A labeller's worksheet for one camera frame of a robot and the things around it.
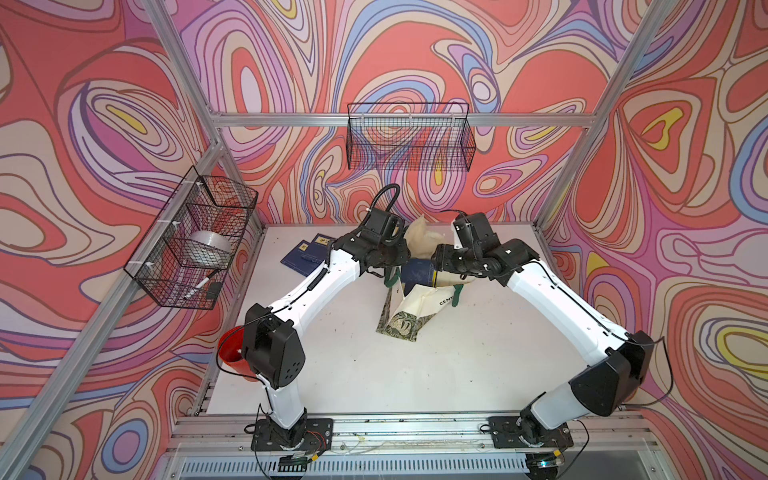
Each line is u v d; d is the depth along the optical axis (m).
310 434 0.72
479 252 0.57
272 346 0.45
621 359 0.41
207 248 0.69
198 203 0.81
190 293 0.71
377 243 0.62
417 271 0.99
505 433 0.73
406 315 0.88
